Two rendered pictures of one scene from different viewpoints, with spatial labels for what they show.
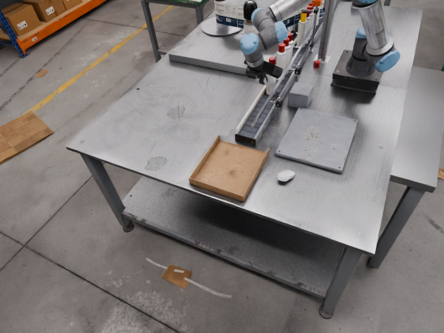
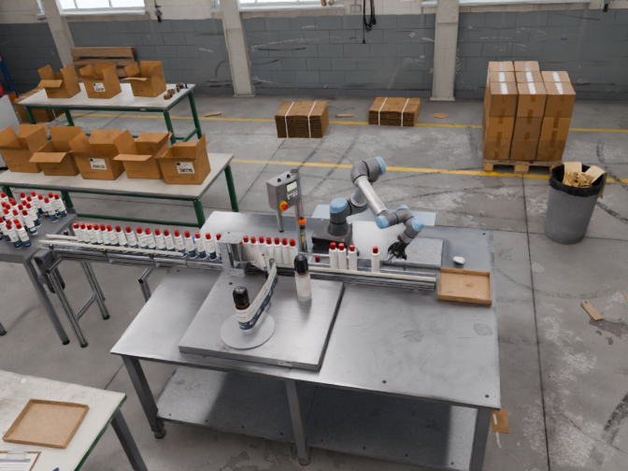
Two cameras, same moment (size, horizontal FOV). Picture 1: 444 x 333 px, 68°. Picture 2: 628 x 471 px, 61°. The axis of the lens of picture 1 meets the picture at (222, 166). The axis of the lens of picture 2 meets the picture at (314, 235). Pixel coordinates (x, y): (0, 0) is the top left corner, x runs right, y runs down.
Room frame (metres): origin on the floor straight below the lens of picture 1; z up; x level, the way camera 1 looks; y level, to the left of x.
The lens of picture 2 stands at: (2.42, 2.10, 2.98)
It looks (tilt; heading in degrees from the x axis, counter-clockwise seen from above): 34 degrees down; 256
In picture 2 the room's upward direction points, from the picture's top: 6 degrees counter-clockwise
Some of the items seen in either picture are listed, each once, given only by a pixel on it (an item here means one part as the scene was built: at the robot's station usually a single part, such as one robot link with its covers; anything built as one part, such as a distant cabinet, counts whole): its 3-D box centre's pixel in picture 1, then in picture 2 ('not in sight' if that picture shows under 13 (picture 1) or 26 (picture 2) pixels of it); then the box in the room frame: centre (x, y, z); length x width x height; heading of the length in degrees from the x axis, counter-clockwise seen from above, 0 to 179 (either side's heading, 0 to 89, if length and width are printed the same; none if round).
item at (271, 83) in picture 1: (271, 76); (375, 261); (1.46, -0.31, 0.98); 0.05 x 0.05 x 0.20
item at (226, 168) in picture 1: (230, 165); (464, 285); (1.00, -0.04, 0.85); 0.30 x 0.26 x 0.04; 149
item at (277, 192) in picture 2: not in sight; (283, 192); (1.91, -0.68, 1.38); 0.17 x 0.10 x 0.19; 24
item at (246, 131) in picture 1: (297, 54); (305, 269); (1.86, -0.55, 0.86); 1.65 x 0.08 x 0.04; 149
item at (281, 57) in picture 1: (281, 62); (352, 258); (1.59, -0.38, 0.98); 0.05 x 0.05 x 0.20
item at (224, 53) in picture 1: (240, 36); (264, 315); (2.19, -0.23, 0.86); 0.80 x 0.67 x 0.05; 149
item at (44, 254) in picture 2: not in sight; (48, 272); (3.59, -1.44, 0.71); 0.15 x 0.12 x 0.34; 59
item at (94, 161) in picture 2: not in sight; (99, 155); (3.19, -2.79, 0.97); 0.45 x 0.38 x 0.37; 61
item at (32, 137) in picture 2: not in sight; (24, 149); (3.91, -3.29, 0.97); 0.45 x 0.40 x 0.37; 60
